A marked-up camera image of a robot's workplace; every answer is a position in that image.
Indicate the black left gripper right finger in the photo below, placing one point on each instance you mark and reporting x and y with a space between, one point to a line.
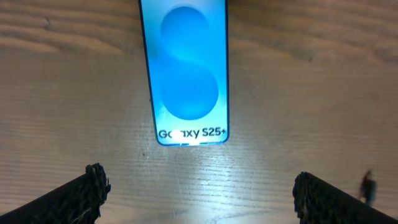
317 202

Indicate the blue Samsung Galaxy smartphone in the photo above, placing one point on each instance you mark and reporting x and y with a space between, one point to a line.
186 48

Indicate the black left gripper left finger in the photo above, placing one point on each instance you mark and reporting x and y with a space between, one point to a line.
77 201

